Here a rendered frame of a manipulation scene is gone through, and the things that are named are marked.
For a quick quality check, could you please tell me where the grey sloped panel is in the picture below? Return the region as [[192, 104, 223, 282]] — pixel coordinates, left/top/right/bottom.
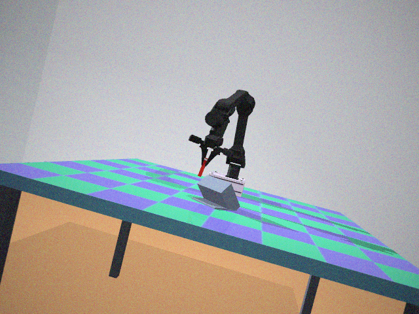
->
[[192, 175, 240, 211]]

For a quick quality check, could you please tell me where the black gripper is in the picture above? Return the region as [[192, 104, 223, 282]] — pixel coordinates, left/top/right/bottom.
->
[[189, 128, 234, 167]]

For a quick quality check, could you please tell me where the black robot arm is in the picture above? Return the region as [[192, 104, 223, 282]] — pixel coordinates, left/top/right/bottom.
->
[[204, 90, 255, 180]]

